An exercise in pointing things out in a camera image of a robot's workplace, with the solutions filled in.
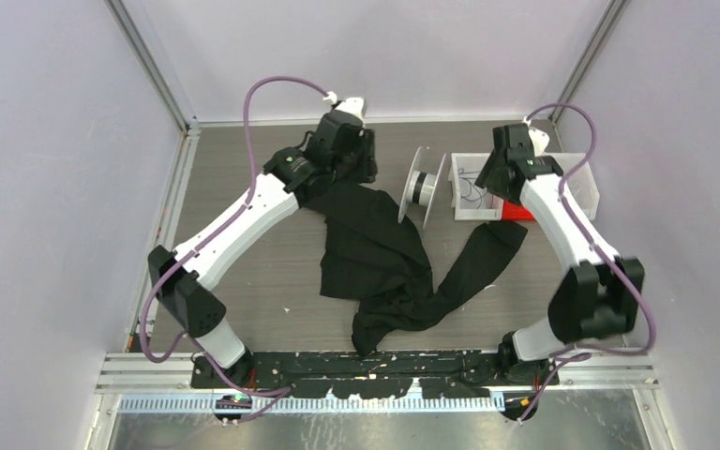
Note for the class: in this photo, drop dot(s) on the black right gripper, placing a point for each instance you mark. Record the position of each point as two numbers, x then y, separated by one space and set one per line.
487 179

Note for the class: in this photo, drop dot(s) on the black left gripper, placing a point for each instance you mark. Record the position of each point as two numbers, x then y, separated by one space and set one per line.
367 172

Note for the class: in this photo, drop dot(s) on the white perforated cable spool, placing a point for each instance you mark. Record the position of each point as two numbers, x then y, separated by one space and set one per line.
420 187

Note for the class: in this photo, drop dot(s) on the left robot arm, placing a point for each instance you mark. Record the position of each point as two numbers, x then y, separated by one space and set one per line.
184 277

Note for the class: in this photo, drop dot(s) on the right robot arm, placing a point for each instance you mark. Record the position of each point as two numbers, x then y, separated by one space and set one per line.
597 297

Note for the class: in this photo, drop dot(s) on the red plastic bin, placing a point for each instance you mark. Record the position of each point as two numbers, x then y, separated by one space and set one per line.
515 212

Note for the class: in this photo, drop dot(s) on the white plastic bin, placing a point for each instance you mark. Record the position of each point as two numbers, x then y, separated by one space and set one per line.
471 202

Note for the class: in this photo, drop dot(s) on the clear plastic bin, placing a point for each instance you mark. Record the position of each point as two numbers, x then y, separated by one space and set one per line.
581 183

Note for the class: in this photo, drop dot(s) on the black cloth garment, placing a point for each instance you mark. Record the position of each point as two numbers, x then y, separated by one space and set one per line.
379 261

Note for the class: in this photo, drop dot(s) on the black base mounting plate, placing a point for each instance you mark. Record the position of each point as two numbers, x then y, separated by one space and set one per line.
388 374

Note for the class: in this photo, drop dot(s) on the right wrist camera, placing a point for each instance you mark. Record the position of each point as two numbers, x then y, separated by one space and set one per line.
539 138

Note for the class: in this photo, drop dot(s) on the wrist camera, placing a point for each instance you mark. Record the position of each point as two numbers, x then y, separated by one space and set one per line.
539 138
355 106

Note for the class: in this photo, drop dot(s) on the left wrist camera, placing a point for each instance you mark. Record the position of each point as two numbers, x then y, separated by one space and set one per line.
355 106

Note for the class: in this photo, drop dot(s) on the aluminium frame rail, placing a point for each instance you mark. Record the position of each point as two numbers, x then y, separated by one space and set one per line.
187 383

